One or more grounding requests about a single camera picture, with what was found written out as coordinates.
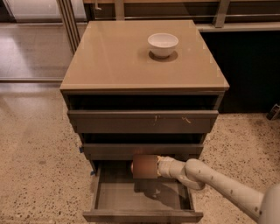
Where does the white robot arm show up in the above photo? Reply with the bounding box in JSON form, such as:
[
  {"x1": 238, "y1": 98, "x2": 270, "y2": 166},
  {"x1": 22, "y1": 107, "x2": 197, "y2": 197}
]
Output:
[{"x1": 157, "y1": 157, "x2": 280, "y2": 224}]

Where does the white ceramic bowl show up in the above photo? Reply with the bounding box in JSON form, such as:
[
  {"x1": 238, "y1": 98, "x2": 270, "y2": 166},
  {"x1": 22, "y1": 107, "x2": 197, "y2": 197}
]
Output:
[{"x1": 148, "y1": 33, "x2": 179, "y2": 58}]

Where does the metal railing frame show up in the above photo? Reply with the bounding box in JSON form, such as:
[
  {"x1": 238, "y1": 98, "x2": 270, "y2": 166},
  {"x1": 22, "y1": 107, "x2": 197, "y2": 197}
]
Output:
[{"x1": 56, "y1": 0, "x2": 280, "y2": 51}]

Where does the grey drawer cabinet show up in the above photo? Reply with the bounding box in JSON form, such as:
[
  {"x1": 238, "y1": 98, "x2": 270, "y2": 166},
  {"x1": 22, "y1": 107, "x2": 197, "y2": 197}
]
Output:
[{"x1": 59, "y1": 19, "x2": 230, "y2": 173}]

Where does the red coke can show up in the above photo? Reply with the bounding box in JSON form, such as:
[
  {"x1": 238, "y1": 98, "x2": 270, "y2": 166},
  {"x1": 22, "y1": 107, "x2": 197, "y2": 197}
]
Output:
[{"x1": 131, "y1": 155, "x2": 158, "y2": 179}]

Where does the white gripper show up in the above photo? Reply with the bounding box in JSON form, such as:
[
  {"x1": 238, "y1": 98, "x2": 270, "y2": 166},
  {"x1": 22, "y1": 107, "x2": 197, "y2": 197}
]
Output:
[{"x1": 157, "y1": 156, "x2": 186, "y2": 179}]

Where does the grey middle drawer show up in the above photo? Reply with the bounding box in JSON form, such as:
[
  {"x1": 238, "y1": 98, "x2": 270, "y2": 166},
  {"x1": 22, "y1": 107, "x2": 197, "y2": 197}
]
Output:
[{"x1": 81, "y1": 143, "x2": 203, "y2": 160}]

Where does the grey open bottom drawer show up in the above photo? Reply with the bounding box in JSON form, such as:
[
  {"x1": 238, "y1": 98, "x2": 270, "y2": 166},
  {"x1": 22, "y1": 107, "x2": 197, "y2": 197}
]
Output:
[{"x1": 83, "y1": 161, "x2": 203, "y2": 224}]

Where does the dark object on floor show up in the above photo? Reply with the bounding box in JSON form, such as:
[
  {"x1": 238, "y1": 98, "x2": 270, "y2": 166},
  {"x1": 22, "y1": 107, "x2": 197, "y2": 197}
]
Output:
[{"x1": 266, "y1": 104, "x2": 280, "y2": 120}]

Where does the grey top drawer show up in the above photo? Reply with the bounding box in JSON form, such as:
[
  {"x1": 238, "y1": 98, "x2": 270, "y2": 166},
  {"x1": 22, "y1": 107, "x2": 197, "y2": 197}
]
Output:
[{"x1": 67, "y1": 110, "x2": 218, "y2": 134}]

